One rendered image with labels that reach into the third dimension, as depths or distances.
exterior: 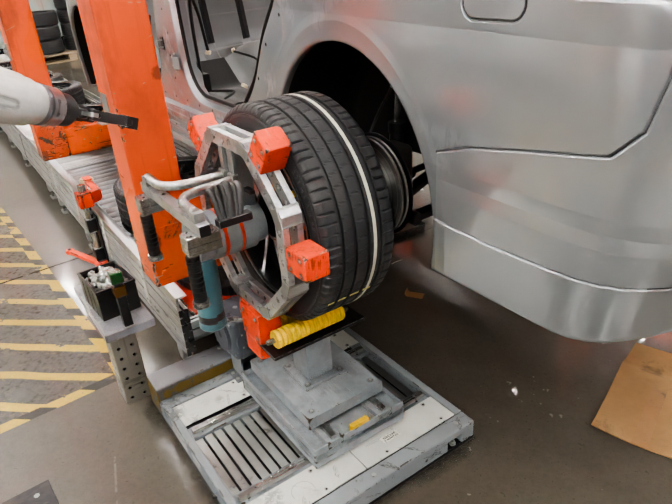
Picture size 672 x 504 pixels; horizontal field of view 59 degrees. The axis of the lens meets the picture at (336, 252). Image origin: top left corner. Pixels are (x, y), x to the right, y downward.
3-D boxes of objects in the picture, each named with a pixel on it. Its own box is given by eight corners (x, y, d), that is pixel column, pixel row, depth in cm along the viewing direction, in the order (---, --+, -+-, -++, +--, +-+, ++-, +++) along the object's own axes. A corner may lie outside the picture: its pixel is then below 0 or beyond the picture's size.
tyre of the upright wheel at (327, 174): (285, 48, 178) (267, 208, 225) (214, 60, 167) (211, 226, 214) (423, 178, 145) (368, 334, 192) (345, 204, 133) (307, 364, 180)
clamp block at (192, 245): (223, 247, 146) (220, 228, 144) (189, 259, 142) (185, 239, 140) (215, 240, 150) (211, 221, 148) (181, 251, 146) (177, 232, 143)
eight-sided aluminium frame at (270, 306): (315, 337, 165) (297, 150, 140) (295, 346, 162) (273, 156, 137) (230, 267, 205) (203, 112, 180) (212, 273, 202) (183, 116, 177)
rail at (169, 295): (205, 338, 239) (196, 292, 229) (184, 347, 234) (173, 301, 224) (64, 182, 422) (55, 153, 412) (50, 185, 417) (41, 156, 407)
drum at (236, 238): (272, 249, 171) (266, 204, 164) (204, 273, 160) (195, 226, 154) (249, 233, 181) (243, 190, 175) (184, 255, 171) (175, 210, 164)
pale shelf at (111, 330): (156, 325, 204) (154, 317, 203) (107, 344, 196) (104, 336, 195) (118, 278, 236) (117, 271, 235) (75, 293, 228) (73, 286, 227)
